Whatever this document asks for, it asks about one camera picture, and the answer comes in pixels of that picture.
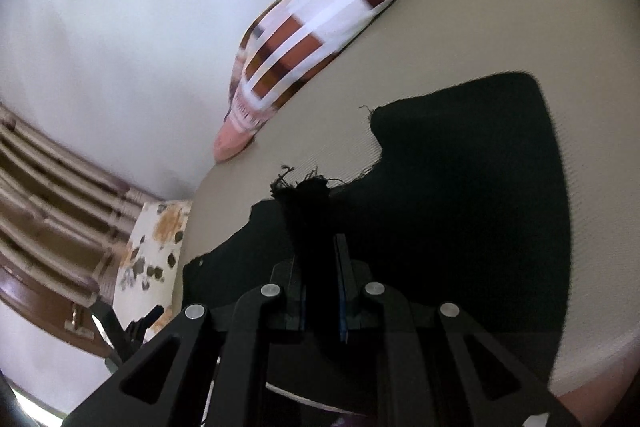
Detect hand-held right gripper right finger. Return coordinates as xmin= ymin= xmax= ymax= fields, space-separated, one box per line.
xmin=334 ymin=233 xmax=582 ymax=427

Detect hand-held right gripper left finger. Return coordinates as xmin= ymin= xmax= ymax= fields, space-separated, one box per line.
xmin=65 ymin=252 xmax=307 ymax=427

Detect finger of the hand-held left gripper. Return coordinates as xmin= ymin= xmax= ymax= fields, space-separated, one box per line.
xmin=126 ymin=305 xmax=166 ymax=344

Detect black pants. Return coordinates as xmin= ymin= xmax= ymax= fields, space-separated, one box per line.
xmin=182 ymin=72 xmax=573 ymax=390

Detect floral white pillow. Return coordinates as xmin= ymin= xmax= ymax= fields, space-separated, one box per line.
xmin=114 ymin=201 xmax=193 ymax=338

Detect striped brown curtain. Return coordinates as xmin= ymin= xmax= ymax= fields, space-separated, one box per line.
xmin=0 ymin=104 xmax=156 ymax=303

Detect checked brown white pillow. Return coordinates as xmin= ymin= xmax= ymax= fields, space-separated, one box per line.
xmin=214 ymin=0 xmax=451 ymax=164

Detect beige bed sheet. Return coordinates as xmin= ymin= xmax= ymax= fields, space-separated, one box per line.
xmin=170 ymin=0 xmax=640 ymax=400

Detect wooden bed frame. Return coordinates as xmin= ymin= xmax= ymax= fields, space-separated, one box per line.
xmin=0 ymin=264 xmax=118 ymax=360

